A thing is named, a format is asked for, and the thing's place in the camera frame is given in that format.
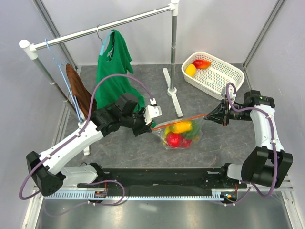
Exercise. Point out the yellow lemon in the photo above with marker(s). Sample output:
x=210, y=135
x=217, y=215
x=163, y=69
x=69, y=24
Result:
x=190, y=70

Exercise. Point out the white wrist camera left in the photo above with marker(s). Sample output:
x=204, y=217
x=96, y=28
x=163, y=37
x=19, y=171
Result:
x=152, y=111

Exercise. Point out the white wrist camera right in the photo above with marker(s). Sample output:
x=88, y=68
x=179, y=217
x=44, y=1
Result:
x=230, y=89

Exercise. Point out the green shirt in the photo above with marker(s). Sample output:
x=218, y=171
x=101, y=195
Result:
x=114, y=59

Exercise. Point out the blue shirt hanger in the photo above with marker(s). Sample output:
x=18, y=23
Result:
x=103, y=41

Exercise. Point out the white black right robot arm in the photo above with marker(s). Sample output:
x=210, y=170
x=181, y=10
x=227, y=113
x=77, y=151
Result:
x=268, y=164

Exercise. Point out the brown towel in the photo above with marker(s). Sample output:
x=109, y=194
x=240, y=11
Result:
x=82, y=95

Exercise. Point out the yellow green mango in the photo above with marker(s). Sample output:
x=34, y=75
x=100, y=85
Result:
x=181, y=127

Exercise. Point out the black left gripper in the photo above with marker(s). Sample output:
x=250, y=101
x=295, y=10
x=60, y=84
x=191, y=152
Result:
x=144, y=128

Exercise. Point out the red pomegranate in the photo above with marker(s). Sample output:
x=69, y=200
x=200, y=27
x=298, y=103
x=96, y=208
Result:
x=186, y=143

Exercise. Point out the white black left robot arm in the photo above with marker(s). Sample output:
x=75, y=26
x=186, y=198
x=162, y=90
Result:
x=48, y=169

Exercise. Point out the green bell pepper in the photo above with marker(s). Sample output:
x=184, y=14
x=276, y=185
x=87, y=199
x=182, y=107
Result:
x=190, y=135

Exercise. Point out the red apple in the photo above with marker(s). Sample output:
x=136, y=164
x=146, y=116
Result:
x=174, y=140

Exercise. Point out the slotted cable duct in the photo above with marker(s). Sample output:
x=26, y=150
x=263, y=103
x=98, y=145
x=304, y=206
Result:
x=95, y=195

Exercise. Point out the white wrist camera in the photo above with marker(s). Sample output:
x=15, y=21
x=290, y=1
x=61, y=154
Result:
x=230, y=89
x=152, y=111

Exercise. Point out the white plastic basket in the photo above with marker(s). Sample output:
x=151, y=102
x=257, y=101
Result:
x=213, y=79

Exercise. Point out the clear zip top bag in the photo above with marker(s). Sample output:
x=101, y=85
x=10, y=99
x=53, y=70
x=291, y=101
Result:
x=160, y=128

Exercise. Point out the light blue hanger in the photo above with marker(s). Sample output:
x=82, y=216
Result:
x=62, y=71

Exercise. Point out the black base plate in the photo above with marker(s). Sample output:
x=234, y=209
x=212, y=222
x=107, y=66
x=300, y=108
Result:
x=169, y=182

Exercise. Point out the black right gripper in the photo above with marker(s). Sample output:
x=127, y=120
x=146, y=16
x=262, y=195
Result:
x=221, y=114

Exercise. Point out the white clothes rack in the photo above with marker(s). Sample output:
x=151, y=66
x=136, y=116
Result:
x=31, y=51

